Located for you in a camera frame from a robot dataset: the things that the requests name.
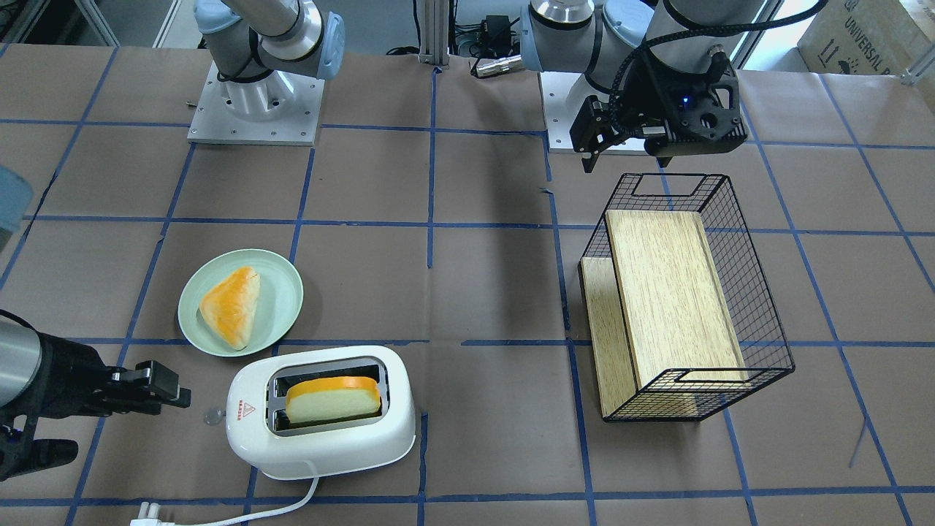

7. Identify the bread slice in toaster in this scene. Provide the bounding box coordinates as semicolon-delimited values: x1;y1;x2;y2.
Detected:
285;376;383;425

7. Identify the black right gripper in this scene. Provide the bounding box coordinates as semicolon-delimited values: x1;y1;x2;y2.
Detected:
1;310;191;481

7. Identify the black power adapter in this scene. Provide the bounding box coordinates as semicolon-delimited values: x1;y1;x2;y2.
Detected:
478;15;512;58

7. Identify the aluminium frame post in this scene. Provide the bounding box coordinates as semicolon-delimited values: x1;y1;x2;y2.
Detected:
416;1;454;69

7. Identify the triangular bread on plate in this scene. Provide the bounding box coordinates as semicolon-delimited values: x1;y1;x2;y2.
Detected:
198;266;261;351

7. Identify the cardboard box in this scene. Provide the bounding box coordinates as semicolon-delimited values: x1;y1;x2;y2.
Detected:
797;1;934;75

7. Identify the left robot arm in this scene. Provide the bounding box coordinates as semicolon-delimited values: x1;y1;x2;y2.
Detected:
519;1;763;173

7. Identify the light green plate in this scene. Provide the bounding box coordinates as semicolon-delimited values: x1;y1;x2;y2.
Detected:
178;248;304;357

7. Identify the black wire basket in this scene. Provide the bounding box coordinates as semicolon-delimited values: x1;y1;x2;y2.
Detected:
579;173;795;422

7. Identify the white toaster power cable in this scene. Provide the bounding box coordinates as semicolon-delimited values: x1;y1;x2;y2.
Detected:
130;475;321;526

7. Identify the white toaster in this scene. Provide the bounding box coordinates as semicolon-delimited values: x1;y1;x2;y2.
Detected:
225;346;416;480

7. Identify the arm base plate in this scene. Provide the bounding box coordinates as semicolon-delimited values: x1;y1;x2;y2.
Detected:
187;64;325;147
540;71;608;154

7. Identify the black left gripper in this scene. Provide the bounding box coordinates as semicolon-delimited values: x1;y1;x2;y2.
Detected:
570;45;748;173

